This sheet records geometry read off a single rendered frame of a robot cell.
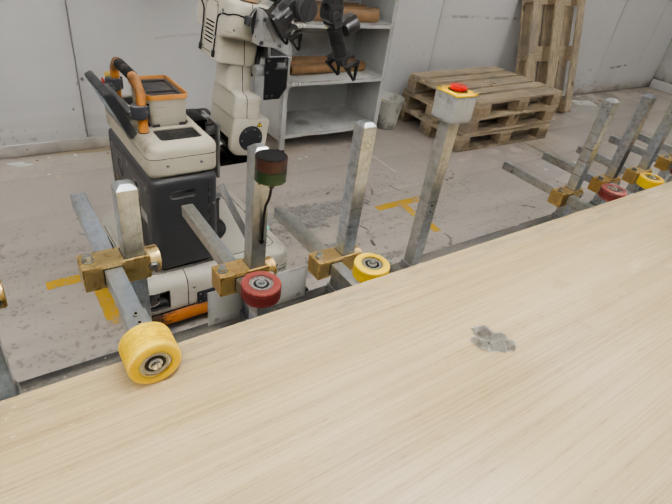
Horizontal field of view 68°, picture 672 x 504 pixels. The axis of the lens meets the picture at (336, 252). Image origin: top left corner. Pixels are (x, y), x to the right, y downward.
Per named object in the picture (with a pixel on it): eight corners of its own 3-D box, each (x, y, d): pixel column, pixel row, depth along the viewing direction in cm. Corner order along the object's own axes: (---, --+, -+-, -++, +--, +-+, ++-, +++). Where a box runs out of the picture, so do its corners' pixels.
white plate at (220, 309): (207, 324, 115) (206, 291, 110) (303, 294, 129) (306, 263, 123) (208, 326, 115) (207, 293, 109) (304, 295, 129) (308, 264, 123)
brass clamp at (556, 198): (545, 200, 177) (550, 188, 174) (567, 194, 184) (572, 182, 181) (559, 208, 173) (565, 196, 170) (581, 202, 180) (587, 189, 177)
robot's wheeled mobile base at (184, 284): (145, 338, 198) (139, 289, 184) (101, 253, 238) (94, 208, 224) (290, 290, 234) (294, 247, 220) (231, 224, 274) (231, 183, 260)
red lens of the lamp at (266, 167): (248, 162, 92) (249, 151, 91) (277, 158, 95) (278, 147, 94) (263, 176, 88) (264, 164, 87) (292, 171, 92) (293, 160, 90)
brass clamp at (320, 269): (305, 268, 124) (307, 251, 122) (349, 255, 131) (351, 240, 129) (318, 282, 120) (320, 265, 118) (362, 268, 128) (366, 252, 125)
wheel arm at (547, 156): (540, 160, 206) (543, 151, 204) (545, 159, 208) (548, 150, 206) (638, 210, 178) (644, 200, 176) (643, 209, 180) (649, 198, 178)
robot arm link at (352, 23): (319, 9, 182) (332, 14, 176) (343, -5, 185) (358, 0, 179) (326, 40, 191) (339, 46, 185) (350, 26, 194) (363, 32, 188)
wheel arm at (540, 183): (500, 170, 193) (504, 160, 191) (506, 169, 195) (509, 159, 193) (600, 226, 166) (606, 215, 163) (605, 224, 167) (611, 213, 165)
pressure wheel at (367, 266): (345, 309, 112) (352, 268, 105) (349, 287, 118) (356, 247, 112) (380, 315, 111) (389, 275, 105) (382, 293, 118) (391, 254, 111)
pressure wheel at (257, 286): (233, 317, 105) (234, 274, 98) (267, 306, 109) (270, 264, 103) (250, 341, 100) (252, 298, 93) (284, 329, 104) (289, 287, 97)
